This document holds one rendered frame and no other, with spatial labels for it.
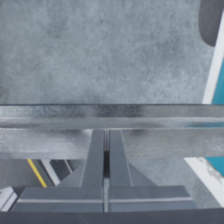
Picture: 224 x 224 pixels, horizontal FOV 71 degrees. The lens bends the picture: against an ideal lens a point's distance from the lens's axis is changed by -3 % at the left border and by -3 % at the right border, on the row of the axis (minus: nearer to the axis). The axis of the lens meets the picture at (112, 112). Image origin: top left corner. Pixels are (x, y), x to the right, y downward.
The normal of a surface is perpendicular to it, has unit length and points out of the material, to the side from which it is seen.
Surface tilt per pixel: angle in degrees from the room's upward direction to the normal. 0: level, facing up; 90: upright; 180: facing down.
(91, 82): 0
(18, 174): 0
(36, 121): 75
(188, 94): 0
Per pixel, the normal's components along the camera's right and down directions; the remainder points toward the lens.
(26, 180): 0.02, 0.28
